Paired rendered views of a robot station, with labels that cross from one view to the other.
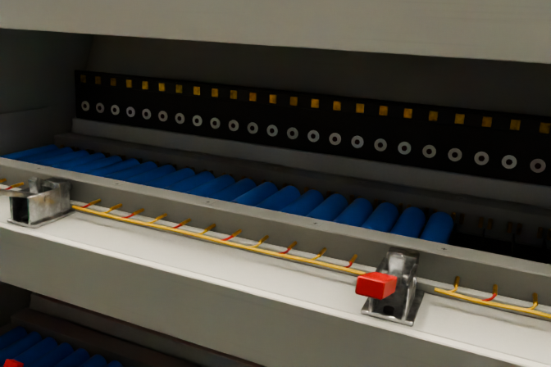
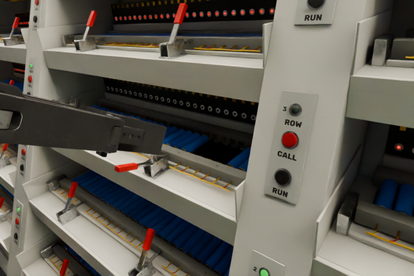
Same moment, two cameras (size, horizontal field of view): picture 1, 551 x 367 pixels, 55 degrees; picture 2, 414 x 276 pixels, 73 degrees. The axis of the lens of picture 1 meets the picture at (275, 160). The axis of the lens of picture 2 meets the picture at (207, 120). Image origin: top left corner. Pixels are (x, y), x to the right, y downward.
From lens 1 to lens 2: 32 cm
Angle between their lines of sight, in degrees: 18
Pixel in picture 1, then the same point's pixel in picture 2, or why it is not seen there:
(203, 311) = (109, 170)
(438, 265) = (175, 158)
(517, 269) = (193, 161)
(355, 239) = not seen: hidden behind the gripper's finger
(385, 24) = (151, 76)
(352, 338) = (139, 181)
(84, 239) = not seen: hidden behind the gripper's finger
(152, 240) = not seen: hidden behind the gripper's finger
